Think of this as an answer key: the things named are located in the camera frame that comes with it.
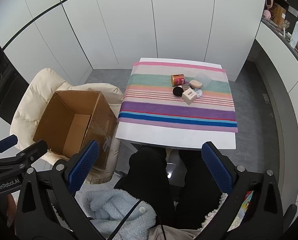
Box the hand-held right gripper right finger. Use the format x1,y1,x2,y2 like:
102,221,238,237
196,141,285,240

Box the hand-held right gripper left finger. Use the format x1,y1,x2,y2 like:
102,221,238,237
15,140,107,240

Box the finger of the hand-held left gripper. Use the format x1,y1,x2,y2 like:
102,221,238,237
14,140,48,163
0,134,18,153

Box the brown cardboard box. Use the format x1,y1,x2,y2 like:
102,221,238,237
32,90,118,170

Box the small white carton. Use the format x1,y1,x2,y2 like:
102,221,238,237
182,89,198,105

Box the clear plastic container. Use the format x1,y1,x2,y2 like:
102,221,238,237
194,72,212,88

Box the red and gold can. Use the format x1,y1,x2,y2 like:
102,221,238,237
171,74,186,87

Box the person's left hand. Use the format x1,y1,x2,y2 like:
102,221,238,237
6,194,17,224

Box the person's right leg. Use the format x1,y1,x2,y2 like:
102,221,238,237
174,150,227,230

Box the person's leg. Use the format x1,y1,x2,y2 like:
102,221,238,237
174,150,227,230
114,146,176,230

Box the colourful printed bag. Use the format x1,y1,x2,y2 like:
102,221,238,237
241,191,254,216

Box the dark glass panel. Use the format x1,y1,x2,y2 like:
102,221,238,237
0,37,30,123

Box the white table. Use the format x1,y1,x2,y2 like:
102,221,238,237
114,58,237,152

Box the person's left leg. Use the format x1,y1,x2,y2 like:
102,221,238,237
114,146,176,230

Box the striped colourful cloth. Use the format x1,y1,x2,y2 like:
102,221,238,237
117,60,239,133

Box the beige shirt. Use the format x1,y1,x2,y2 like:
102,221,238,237
149,225,201,240

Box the black chair armrest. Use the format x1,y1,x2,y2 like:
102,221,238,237
286,204,298,221

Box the white counter cabinet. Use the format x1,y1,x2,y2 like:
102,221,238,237
254,20,298,205

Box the white spray bottle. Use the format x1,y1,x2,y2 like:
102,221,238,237
290,19,298,48

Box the white wardrobe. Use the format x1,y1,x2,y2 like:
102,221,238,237
0,0,268,83

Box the cardboard box on shelf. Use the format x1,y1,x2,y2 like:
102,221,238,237
270,3,287,23

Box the black cable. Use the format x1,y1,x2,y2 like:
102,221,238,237
115,200,169,240

